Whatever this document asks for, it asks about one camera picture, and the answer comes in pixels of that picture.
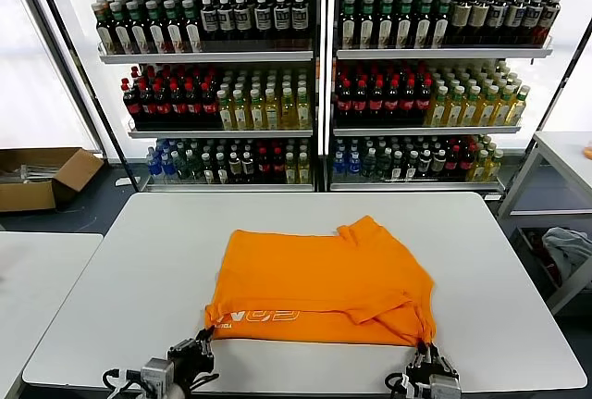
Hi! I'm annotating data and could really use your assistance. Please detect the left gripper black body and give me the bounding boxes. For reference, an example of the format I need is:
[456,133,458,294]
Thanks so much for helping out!
[166,347,216,389]

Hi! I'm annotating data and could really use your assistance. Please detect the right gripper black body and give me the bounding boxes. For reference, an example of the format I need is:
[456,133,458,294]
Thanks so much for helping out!
[405,362,459,393]

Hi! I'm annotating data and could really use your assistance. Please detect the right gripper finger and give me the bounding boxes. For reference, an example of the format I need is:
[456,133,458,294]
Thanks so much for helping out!
[409,343,427,372]
[427,343,457,377]

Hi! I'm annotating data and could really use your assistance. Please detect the orange t-shirt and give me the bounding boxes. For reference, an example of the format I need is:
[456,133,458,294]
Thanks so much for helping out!
[204,215,438,348]

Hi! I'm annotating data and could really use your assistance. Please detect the red cloth item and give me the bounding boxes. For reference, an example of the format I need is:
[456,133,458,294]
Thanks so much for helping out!
[531,231,563,287]

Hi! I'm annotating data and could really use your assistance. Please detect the white rounded table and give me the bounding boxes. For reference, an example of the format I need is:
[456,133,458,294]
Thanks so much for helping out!
[0,231,105,399]

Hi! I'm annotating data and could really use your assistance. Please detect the grey white cloth pile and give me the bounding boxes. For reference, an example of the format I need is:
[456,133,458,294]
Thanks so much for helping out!
[541,226,592,287]

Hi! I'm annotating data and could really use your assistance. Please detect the dark green bottle white cap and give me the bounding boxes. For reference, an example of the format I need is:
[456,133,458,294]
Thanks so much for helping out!
[175,151,191,182]
[188,151,204,182]
[376,148,392,181]
[363,148,378,181]

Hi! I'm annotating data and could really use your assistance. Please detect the blue water bottle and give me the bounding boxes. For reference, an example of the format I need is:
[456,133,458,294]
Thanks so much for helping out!
[160,151,176,182]
[146,146,162,181]
[347,151,363,182]
[332,151,348,182]

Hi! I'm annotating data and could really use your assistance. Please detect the cola bottle red cap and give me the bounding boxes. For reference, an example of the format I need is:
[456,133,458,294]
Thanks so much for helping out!
[256,147,272,184]
[400,77,417,122]
[415,77,434,122]
[352,78,370,122]
[384,78,401,122]
[138,83,157,130]
[336,78,354,122]
[461,144,476,181]
[185,82,204,130]
[368,78,386,122]
[202,81,220,130]
[169,82,188,130]
[154,83,172,130]
[122,81,142,130]
[446,144,463,181]
[270,147,286,184]

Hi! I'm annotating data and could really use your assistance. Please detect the yellow tea bottle green label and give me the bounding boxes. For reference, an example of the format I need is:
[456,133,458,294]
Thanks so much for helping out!
[425,85,450,128]
[217,88,235,131]
[442,85,466,128]
[280,87,297,131]
[490,85,515,127]
[233,88,250,131]
[284,152,299,184]
[506,83,532,126]
[486,149,505,181]
[295,86,314,131]
[475,85,500,128]
[297,152,312,184]
[471,148,490,181]
[264,87,281,131]
[458,85,482,128]
[249,88,265,131]

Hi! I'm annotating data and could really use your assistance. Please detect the brown cardboard box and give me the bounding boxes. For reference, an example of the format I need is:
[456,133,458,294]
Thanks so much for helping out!
[0,146,105,213]

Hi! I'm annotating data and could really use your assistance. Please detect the metal bars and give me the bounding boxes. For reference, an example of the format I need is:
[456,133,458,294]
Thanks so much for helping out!
[0,163,61,183]

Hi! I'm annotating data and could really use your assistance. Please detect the white side table grey legs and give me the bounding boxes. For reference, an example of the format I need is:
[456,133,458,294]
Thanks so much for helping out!
[498,130,592,316]

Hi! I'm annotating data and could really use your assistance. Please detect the grey metal shelf rack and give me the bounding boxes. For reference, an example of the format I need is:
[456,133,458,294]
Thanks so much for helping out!
[64,0,325,193]
[323,0,588,193]

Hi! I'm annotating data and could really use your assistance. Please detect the dark tea bottle green cap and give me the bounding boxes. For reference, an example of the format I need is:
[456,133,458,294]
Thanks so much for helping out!
[432,0,450,50]
[146,0,168,54]
[413,0,433,51]
[339,0,358,51]
[182,0,204,53]
[112,0,133,55]
[394,0,414,51]
[165,0,186,54]
[376,0,395,51]
[357,0,376,51]
[94,0,116,55]
[129,0,150,55]

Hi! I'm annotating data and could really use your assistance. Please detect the black bottle white label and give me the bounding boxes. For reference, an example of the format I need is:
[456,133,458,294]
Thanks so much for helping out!
[217,0,236,42]
[524,0,543,46]
[540,0,563,46]
[290,0,310,41]
[253,0,273,42]
[202,0,220,42]
[272,0,291,42]
[488,0,508,46]
[234,0,253,42]

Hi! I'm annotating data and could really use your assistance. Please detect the grey window mullion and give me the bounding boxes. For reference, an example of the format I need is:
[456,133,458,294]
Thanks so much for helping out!
[6,0,112,162]

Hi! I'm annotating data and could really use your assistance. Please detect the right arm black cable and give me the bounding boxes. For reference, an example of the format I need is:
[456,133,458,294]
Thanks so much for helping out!
[384,372,411,395]

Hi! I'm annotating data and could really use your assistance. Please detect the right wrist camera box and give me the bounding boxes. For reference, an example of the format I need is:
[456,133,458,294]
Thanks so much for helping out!
[427,373,463,399]

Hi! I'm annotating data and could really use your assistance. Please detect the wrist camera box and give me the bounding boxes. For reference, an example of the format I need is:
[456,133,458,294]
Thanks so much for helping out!
[140,357,176,393]
[427,373,463,399]

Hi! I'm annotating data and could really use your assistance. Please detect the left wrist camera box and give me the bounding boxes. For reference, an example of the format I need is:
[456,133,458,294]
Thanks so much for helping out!
[140,357,176,393]

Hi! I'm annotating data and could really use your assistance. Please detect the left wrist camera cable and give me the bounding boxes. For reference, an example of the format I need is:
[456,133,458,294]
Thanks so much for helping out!
[101,368,144,393]

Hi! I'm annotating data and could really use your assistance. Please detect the black window frame post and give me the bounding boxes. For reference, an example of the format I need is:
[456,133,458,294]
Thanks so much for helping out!
[538,19,592,136]
[27,0,142,191]

